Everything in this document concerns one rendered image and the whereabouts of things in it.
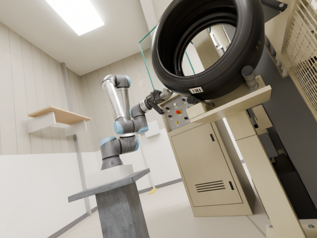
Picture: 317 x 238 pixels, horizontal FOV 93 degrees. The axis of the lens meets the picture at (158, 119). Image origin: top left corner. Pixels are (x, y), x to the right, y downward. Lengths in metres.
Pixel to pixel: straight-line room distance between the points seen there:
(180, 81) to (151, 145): 3.07
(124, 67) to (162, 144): 2.44
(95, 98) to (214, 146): 3.78
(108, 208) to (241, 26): 1.37
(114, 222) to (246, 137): 1.10
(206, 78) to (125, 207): 1.04
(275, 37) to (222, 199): 1.30
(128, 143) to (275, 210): 1.12
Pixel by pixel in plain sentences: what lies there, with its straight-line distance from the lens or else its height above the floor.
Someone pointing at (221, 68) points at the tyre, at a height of 0.95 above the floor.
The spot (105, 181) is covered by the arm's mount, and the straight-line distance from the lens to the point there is 1.31.
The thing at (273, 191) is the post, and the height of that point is 0.29.
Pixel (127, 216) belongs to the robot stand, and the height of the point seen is 0.34.
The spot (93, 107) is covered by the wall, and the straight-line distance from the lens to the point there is 4.62.
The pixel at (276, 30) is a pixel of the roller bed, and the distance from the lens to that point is 1.16.
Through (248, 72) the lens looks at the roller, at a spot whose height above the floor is 0.89.
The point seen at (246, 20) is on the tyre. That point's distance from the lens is 0.82.
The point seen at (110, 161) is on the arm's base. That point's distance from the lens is 1.35.
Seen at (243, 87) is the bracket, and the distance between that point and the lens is 1.11.
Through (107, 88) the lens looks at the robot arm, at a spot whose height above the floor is 1.32.
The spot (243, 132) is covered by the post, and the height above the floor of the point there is 0.65.
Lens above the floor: 0.67
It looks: 14 degrees up
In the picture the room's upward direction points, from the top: 18 degrees counter-clockwise
